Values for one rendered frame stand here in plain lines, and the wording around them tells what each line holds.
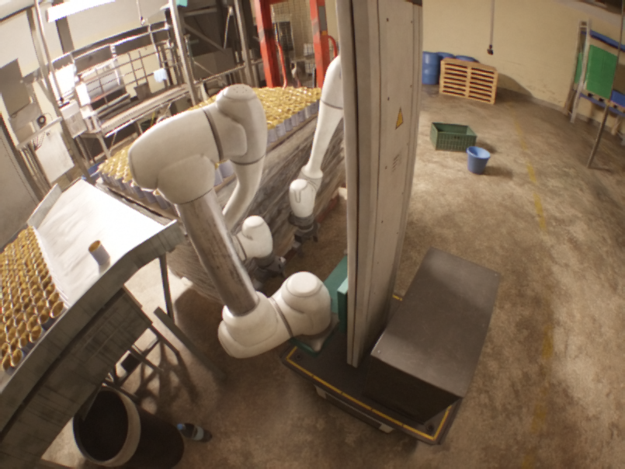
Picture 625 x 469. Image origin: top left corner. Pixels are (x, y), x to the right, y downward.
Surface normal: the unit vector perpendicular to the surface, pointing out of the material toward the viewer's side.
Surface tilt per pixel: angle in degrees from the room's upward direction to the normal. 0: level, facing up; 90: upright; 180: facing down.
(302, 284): 6
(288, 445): 0
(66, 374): 90
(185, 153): 84
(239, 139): 109
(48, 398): 90
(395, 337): 0
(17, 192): 90
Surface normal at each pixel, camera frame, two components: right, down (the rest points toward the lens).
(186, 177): 0.51, 0.48
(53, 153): 0.86, 0.29
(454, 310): -0.10, -0.73
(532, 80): -0.51, 0.62
